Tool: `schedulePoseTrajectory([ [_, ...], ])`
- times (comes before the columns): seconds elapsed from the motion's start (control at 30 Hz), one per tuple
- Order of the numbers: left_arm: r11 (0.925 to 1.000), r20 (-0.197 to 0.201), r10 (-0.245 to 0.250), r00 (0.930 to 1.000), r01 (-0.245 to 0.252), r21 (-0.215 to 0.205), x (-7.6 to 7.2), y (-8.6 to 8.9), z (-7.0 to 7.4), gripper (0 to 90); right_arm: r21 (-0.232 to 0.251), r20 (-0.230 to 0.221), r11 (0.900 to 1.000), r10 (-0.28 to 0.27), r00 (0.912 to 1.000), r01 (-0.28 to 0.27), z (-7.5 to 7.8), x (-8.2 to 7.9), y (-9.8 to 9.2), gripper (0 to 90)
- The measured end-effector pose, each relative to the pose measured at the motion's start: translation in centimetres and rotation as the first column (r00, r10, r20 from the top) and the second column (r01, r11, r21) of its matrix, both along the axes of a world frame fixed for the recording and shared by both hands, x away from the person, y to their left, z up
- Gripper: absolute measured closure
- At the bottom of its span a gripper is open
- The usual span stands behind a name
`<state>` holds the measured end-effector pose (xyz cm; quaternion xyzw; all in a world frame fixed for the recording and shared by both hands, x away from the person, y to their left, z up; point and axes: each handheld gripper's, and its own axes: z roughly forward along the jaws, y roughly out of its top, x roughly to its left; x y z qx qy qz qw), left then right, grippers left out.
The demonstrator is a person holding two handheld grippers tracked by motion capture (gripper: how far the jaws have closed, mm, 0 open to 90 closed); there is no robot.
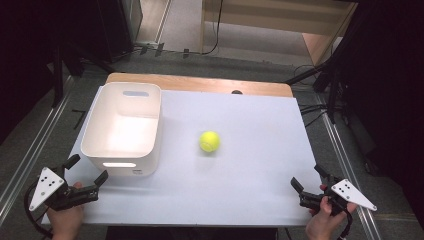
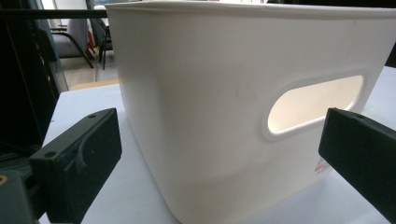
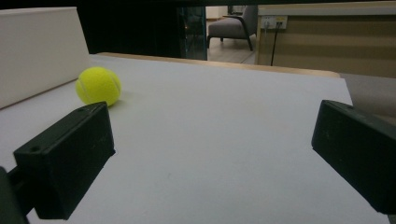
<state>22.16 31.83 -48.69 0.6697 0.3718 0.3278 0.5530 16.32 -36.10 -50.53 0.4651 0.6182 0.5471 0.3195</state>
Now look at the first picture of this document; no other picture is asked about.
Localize white plastic bin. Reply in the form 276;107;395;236
80;81;163;178

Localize person's left hand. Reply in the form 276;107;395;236
45;181;85;240

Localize light wooden furniture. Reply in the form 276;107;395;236
199;0;358;67

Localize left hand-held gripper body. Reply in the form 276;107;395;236
28;163;101;213

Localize black metal stand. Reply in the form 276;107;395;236
48;39;116;109
284;0;371;125

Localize yellow tennis ball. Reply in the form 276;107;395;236
199;130;221;154

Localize black floor cables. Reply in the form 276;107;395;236
293;63;332;128

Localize wooden table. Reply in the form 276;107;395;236
105;72;295;99

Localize dark cabinet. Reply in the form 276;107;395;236
95;0;144;64

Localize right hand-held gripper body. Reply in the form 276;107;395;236
298;172;379;217

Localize thin black hanging cable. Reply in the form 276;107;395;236
199;0;225;56

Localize white board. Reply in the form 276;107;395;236
41;85;323;228

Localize metal floor rail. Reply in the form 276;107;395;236
0;75;76;226
314;93;384;240

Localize person's right hand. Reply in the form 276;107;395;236
305;184;358;240

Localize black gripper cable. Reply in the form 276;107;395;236
335;212;354;240
23;180;55;240

